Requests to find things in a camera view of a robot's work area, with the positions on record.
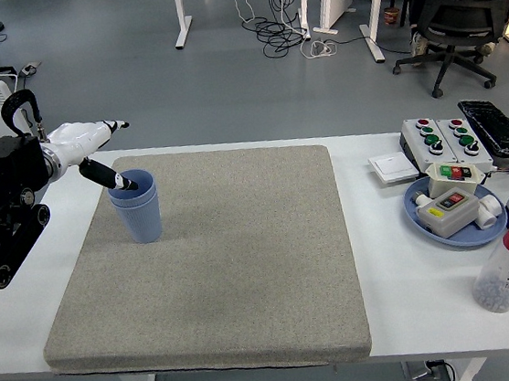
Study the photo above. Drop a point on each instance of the white green-red switch box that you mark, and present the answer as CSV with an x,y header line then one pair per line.
x,y
440,187

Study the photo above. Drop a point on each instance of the white four-button control box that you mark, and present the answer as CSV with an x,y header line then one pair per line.
x,y
450,138
416,140

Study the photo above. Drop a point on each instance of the brown paper cup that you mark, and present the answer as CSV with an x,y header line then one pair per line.
x,y
392,16

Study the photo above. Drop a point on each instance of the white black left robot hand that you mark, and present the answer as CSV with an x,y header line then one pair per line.
x,y
76,139

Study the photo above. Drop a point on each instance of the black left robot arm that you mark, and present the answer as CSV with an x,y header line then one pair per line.
x,y
4,173

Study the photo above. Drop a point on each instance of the white plug adapter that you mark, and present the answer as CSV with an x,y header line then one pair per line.
x,y
419,200

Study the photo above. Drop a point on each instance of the blue round plate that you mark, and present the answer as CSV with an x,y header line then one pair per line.
x,y
471,237

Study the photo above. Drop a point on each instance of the blue ribbed cup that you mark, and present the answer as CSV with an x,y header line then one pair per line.
x,y
144,180
141,226

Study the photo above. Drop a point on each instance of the white wall switch plate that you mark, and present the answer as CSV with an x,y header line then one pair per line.
x,y
392,165

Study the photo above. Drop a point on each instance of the grey-brown mat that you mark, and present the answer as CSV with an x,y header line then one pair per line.
x,y
265,244

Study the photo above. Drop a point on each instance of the white pipe fitting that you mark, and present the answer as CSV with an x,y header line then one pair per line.
x,y
487,218

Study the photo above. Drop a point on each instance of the grey push-button switch box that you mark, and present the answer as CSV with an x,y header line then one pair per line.
x,y
451,222

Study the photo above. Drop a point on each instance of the black plastic tray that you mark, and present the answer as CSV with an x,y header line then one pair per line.
x,y
497,126

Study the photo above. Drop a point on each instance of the black mesh office chair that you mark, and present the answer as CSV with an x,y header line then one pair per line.
x,y
460,15

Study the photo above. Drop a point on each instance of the grey floor power strip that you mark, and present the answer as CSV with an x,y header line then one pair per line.
x,y
30,68

